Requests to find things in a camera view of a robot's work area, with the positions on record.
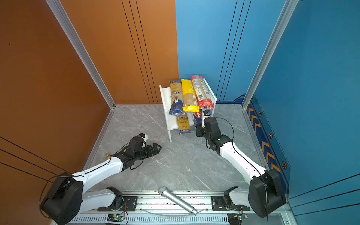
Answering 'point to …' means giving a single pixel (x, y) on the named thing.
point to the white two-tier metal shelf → (171, 120)
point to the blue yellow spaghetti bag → (183, 123)
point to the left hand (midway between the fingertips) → (158, 147)
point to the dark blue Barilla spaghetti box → (198, 118)
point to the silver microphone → (176, 200)
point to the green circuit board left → (116, 218)
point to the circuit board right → (236, 219)
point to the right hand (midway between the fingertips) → (199, 124)
